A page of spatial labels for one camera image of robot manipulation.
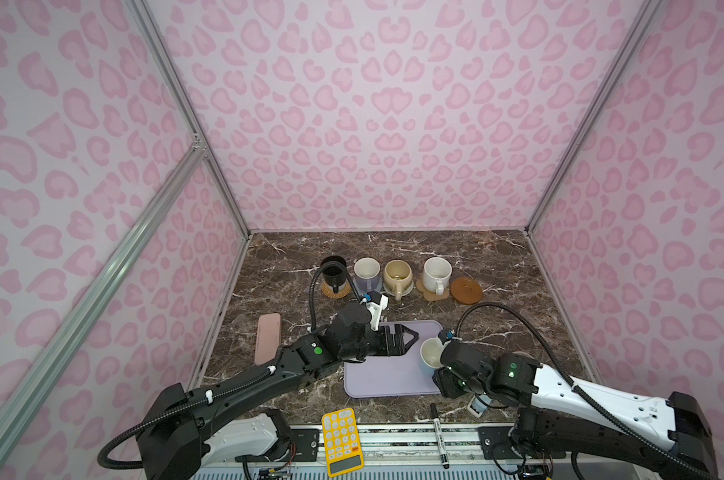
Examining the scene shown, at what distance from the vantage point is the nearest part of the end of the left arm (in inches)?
22.8

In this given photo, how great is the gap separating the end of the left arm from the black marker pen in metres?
0.25

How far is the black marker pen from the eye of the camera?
72cm
